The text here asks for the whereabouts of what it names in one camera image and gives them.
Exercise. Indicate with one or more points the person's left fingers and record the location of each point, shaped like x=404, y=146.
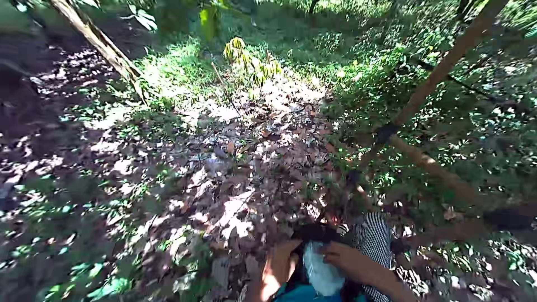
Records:
x=292, y=245

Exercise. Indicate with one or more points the black bag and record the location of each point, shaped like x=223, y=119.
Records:
x=315, y=233

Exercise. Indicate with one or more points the clear white plastic bag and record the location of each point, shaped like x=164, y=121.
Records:
x=317, y=272

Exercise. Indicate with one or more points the person's right fingers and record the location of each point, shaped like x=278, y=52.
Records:
x=331, y=252

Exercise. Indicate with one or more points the person's right forearm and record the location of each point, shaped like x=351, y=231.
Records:
x=388, y=284

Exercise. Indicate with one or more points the person's right hand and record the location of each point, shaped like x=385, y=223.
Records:
x=352, y=261

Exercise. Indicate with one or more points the person's left hand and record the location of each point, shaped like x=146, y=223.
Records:
x=280, y=253

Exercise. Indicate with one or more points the bright green hanging leaf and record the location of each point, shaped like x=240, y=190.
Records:
x=207, y=20

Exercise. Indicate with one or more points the dark brown thick branch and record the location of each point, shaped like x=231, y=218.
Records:
x=457, y=230

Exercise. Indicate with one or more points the person's legs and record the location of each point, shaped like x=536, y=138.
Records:
x=375, y=241

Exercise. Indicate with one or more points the brown slanting tree trunk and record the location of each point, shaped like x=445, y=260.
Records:
x=445, y=65

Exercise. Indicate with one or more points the brown forked branch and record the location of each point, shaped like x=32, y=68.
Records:
x=436, y=168

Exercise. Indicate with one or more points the pale slender tree trunk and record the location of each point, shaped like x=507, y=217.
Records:
x=100, y=42

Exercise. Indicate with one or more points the yellow-leaved small plant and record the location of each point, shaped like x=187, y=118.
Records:
x=251, y=65

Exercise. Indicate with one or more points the person's left forearm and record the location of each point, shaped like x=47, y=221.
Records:
x=272, y=287

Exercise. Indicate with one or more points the pile of dry fallen leaves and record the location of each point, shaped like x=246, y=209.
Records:
x=235, y=180

